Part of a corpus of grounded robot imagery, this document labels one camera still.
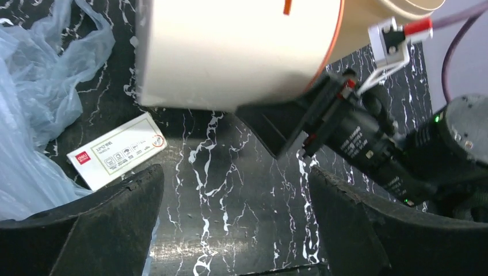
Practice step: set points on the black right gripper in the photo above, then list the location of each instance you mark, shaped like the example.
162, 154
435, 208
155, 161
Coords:
363, 233

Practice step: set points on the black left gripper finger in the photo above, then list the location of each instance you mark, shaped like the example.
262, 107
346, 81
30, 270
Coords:
106, 233

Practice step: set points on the translucent blue plastic trash bag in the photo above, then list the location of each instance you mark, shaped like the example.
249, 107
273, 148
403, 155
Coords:
38, 101

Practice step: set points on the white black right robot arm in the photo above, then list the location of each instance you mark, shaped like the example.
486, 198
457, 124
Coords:
437, 175

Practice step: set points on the white trash bag box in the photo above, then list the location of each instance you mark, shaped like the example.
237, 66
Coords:
115, 153

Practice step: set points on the white cylinder with orange face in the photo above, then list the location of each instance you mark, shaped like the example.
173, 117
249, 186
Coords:
219, 55

